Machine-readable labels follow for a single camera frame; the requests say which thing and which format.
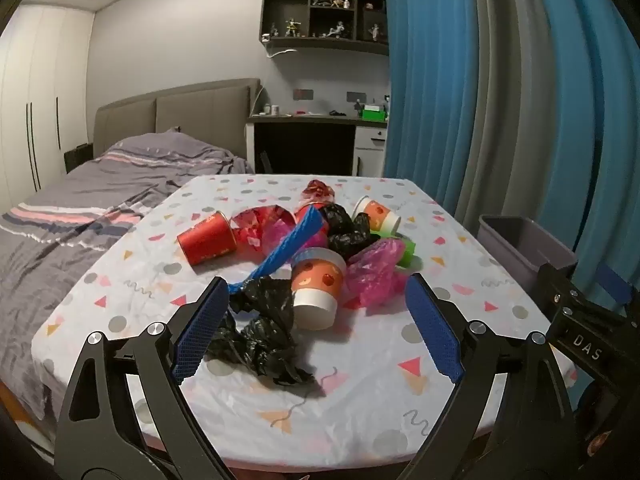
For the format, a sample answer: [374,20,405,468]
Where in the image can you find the beige upholstered headboard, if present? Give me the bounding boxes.
[94,78,262,158]

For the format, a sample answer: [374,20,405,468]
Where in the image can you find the dark wall shelf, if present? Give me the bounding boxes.
[259,0,390,56]

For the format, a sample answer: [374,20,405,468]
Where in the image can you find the orange white paper cup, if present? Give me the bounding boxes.
[291,247,347,331]
[352,196,403,237]

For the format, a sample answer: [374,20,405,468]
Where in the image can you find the red paper cup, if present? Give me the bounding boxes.
[295,201,331,236]
[177,211,238,267]

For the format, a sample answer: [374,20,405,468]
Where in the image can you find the dark red plastic bag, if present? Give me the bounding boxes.
[300,179,336,206]

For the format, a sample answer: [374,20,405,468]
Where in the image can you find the black bedside table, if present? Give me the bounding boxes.
[64,144,96,175]

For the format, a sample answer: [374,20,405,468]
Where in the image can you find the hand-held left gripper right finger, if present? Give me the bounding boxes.
[400,274,586,480]

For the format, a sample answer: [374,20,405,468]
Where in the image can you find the red printed plastic bag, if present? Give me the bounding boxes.
[231,205,296,252]

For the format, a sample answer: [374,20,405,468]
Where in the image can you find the dark desk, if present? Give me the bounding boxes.
[245,112,388,176]

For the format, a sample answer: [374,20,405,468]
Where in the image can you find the grey striped duvet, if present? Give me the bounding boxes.
[0,130,256,421]

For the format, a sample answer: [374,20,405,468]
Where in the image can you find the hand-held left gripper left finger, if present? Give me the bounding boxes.
[54,276,236,480]

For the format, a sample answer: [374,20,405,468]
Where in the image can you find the pink plastic bag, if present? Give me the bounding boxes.
[345,237,408,308]
[260,220,301,262]

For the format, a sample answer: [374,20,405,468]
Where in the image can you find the white drawer cabinet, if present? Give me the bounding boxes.
[354,125,388,178]

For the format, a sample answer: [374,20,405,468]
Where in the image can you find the white wardrobe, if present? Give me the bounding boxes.
[0,0,96,206]

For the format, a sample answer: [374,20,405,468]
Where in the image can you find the row of figurines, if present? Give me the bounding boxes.
[270,0,388,41]

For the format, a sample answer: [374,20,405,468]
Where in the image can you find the green plastic packaging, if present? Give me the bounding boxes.
[395,237,422,269]

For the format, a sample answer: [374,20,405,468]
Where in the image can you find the blue grey curtain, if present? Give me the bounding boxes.
[382,0,640,321]

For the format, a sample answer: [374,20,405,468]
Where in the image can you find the black plastic bag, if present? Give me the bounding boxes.
[320,204,383,261]
[205,277,316,387]

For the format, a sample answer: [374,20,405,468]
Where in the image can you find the blue plastic bag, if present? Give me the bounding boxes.
[227,207,323,297]

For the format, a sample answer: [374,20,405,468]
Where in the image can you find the grey plastic bin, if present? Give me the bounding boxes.
[477,214,580,306]

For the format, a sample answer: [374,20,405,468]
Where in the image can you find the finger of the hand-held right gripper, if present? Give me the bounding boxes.
[537,261,610,378]
[575,261,637,328]

